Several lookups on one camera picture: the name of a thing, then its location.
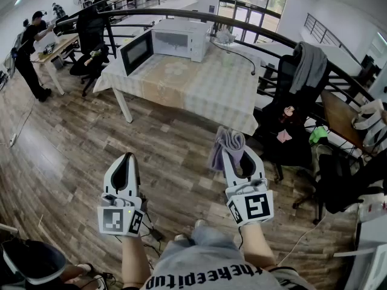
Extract grey garment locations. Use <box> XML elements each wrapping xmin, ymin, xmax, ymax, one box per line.
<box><xmin>288</xmin><ymin>40</ymin><xmax>328</xmax><ymax>95</ymax></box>

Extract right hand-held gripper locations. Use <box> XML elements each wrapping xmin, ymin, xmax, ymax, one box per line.
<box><xmin>222</xmin><ymin>146</ymin><xmax>275</xmax><ymax>226</ymax></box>

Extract light wooden desk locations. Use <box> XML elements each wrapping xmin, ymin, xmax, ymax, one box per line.
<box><xmin>30</xmin><ymin>33</ymin><xmax>80</xmax><ymax>96</ymax></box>

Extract pale blue flower bouquet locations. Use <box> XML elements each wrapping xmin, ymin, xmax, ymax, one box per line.
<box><xmin>211</xmin><ymin>28</ymin><xmax>238</xmax><ymax>47</ymax></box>

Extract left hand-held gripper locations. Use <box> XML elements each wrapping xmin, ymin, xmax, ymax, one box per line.
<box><xmin>97</xmin><ymin>152</ymin><xmax>145</xmax><ymax>237</ymax></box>

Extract person's right forearm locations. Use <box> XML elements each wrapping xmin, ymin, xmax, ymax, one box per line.
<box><xmin>240</xmin><ymin>224</ymin><xmax>278</xmax><ymax>270</ymax></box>

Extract person's left forearm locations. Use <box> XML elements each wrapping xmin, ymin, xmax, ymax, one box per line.
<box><xmin>120</xmin><ymin>234</ymin><xmax>152</xmax><ymax>288</ymax></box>

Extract person's grey printed t-shirt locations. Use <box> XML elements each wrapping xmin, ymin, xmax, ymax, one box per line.
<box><xmin>141</xmin><ymin>240</ymin><xmax>315</xmax><ymax>290</ymax></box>

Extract white microwave oven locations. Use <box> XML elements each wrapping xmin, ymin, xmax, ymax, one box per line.
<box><xmin>116</xmin><ymin>18</ymin><xmax>214</xmax><ymax>77</ymax></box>

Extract purple cloth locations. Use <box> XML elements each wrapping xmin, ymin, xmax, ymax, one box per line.
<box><xmin>208</xmin><ymin>126</ymin><xmax>246</xmax><ymax>172</ymax></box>

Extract black curved metal railing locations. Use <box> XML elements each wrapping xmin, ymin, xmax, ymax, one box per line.
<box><xmin>54</xmin><ymin>7</ymin><xmax>377</xmax><ymax>123</ymax></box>

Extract black office chair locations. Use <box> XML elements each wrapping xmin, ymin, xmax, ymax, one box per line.
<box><xmin>69</xmin><ymin>7</ymin><xmax>111</xmax><ymax>98</ymax></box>
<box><xmin>261</xmin><ymin>53</ymin><xmax>330</xmax><ymax>184</ymax></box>
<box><xmin>291</xmin><ymin>152</ymin><xmax>387</xmax><ymax>226</ymax></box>

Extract table with checkered tablecloth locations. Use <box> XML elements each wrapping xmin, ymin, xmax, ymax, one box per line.
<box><xmin>93</xmin><ymin>37</ymin><xmax>261</xmax><ymax>137</ymax></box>

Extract dark wooden side table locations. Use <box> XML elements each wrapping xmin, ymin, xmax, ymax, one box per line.
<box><xmin>320</xmin><ymin>89</ymin><xmax>366</xmax><ymax>150</ymax></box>

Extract small pink figure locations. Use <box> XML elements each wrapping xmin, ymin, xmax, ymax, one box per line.
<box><xmin>282</xmin><ymin>106</ymin><xmax>296</xmax><ymax>123</ymax></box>

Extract black power cable with plug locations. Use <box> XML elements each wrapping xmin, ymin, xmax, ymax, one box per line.
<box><xmin>210</xmin><ymin>39</ymin><xmax>257</xmax><ymax>77</ymax></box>

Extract person's blue jeans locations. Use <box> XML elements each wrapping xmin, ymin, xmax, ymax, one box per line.
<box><xmin>167</xmin><ymin>222</ymin><xmax>242</xmax><ymax>255</ymax></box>

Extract black wall railing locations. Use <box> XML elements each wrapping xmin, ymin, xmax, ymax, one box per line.
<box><xmin>304</xmin><ymin>13</ymin><xmax>360</xmax><ymax>63</ymax></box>

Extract green bag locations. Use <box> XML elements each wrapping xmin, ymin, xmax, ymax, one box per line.
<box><xmin>308</xmin><ymin>126</ymin><xmax>329</xmax><ymax>144</ymax></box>

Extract glass entrance doors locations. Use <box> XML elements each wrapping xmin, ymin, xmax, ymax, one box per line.
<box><xmin>219</xmin><ymin>0</ymin><xmax>290</xmax><ymax>44</ymax></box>

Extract white tote bag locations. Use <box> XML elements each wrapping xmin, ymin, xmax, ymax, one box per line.
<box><xmin>351</xmin><ymin>98</ymin><xmax>387</xmax><ymax>150</ymax></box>

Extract white storage box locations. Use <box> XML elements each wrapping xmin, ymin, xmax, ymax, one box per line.
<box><xmin>33</xmin><ymin>28</ymin><xmax>60</xmax><ymax>53</ymax></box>

